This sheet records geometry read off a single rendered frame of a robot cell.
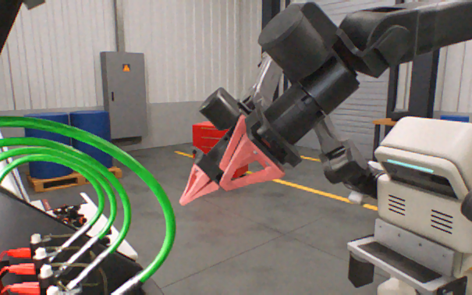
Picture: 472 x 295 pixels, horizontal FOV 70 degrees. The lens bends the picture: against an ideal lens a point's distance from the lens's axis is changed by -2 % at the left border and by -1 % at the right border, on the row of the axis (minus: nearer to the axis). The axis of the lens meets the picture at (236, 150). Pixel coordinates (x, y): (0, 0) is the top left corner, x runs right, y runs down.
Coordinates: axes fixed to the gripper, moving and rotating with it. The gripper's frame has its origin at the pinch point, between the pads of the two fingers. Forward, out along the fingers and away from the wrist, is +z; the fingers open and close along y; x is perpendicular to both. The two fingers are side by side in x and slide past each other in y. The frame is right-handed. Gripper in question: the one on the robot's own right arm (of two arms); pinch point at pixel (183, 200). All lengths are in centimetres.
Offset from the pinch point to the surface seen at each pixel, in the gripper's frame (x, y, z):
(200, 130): -411, -109, -48
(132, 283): 15.4, 3.4, 12.2
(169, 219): 16.2, 6.0, 1.7
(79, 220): -60, 0, 34
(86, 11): -675, 140, -85
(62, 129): 14.7, 24.4, 1.6
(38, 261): -8.4, 10.6, 28.0
